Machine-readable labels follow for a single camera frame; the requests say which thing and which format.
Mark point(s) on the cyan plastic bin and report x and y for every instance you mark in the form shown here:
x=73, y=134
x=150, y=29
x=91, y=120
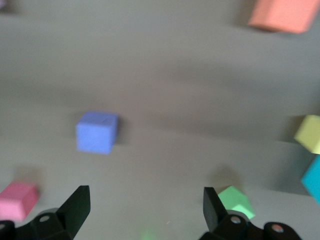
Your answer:
x=312, y=180

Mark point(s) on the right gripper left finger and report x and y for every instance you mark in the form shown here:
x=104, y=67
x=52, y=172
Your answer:
x=77, y=207

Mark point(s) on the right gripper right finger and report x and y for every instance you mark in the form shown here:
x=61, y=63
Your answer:
x=212, y=210

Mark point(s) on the red foam cube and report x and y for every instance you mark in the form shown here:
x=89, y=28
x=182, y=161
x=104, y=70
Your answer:
x=15, y=202

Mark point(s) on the yellow foam cube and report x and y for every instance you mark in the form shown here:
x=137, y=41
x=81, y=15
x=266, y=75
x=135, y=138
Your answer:
x=310, y=135

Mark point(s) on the green foam cube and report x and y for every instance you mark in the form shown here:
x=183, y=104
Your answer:
x=237, y=202

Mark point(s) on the purple foam cube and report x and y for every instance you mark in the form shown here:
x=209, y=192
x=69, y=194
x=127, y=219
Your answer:
x=96, y=135

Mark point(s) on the orange foam cube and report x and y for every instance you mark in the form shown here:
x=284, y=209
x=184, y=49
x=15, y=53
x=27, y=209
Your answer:
x=282, y=15

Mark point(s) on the brown table cover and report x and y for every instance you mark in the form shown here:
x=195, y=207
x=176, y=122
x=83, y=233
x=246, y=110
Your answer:
x=175, y=100

